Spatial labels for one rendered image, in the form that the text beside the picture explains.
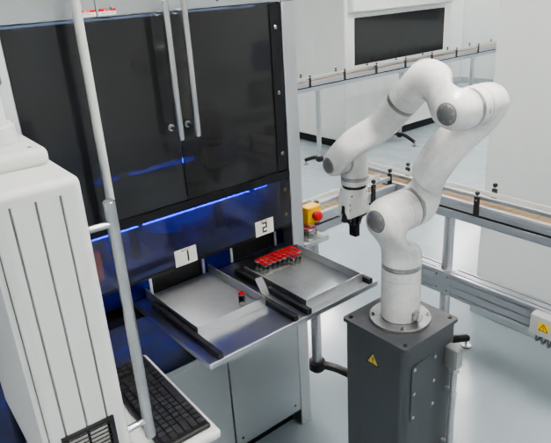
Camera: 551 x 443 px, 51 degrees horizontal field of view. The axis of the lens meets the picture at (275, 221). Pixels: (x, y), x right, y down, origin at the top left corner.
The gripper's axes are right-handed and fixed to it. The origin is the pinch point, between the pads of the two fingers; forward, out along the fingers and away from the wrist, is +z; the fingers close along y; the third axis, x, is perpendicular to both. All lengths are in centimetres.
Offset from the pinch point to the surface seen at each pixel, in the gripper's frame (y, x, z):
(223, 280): 28, -37, 22
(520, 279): -143, -15, 80
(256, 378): 17, -39, 72
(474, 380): -89, -5, 111
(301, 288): 12.3, -13.1, 22.2
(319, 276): 1.9, -15.4, 22.3
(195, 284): 37, -42, 22
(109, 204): 85, 15, -37
